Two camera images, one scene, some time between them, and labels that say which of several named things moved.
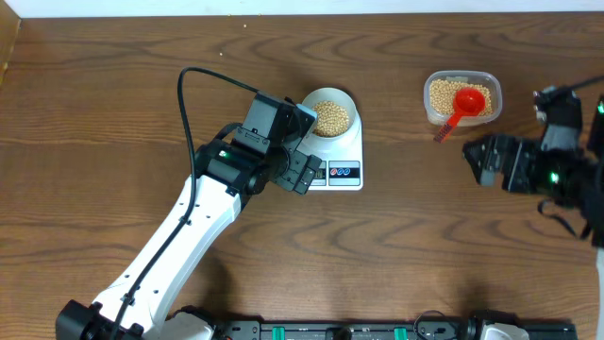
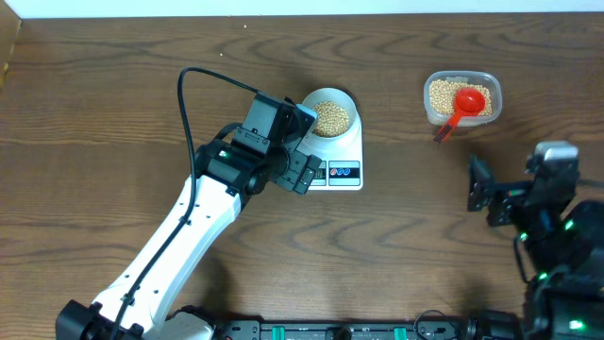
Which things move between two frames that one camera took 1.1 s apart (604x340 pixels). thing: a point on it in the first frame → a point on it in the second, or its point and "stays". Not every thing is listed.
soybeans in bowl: x=332 y=120 stays
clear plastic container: x=440 y=88 stays
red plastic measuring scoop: x=466 y=101 stays
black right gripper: x=514 y=178 → x=482 y=187
